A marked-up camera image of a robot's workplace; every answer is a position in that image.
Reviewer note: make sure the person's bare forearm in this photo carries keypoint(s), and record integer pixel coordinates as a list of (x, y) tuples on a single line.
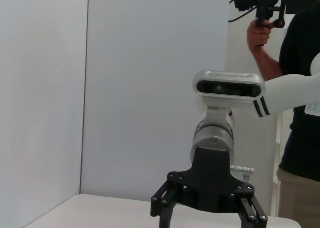
[(267, 63)]

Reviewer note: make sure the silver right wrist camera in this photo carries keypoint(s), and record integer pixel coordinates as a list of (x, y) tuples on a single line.
[(227, 88)]

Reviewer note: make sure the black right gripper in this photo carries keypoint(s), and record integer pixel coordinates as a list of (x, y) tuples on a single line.
[(212, 178)]

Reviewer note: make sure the person's bare hand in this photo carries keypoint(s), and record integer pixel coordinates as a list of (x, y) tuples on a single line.
[(260, 34)]

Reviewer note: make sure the person in black shirt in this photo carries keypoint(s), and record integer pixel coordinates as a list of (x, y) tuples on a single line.
[(302, 88)]

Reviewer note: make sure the black handheld camera rig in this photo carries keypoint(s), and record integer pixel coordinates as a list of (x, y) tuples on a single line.
[(265, 6)]

